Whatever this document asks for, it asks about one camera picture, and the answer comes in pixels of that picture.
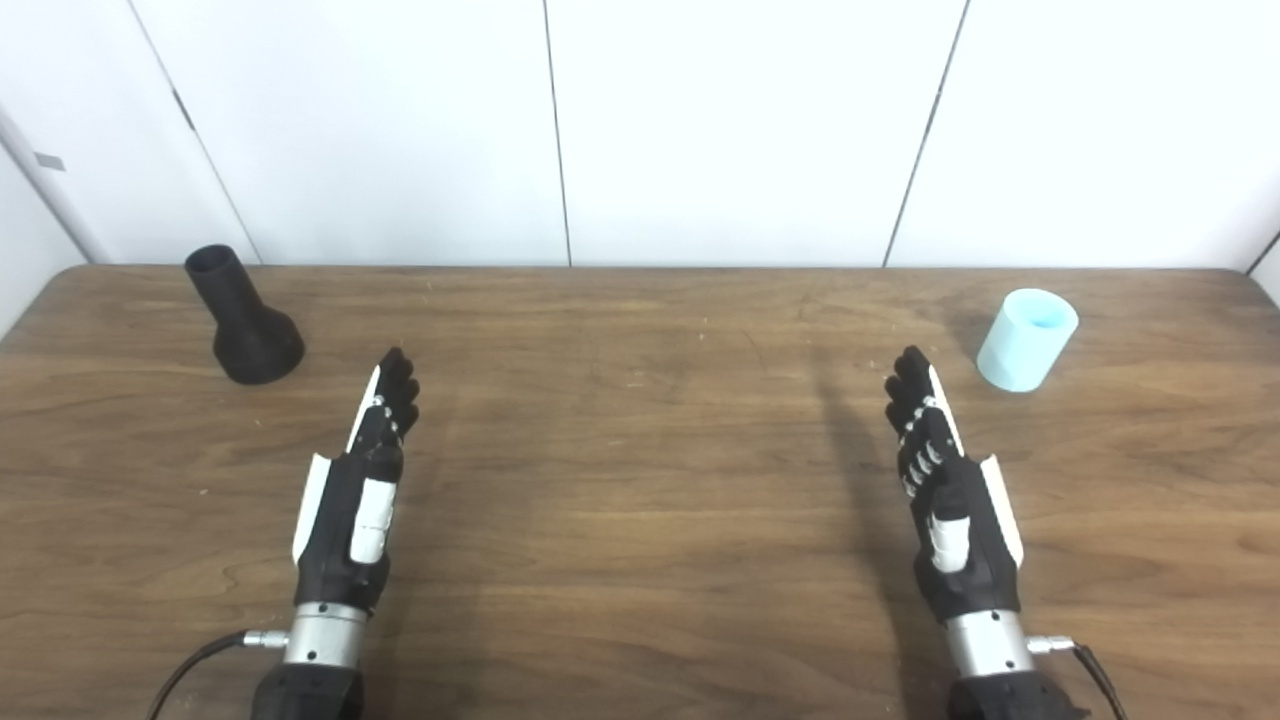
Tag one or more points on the black flared nozzle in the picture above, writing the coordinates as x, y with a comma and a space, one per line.
245, 330

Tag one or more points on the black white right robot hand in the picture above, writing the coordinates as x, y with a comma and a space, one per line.
965, 540

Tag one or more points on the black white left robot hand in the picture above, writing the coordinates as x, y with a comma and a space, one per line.
345, 520

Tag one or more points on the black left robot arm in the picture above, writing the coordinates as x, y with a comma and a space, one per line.
315, 670

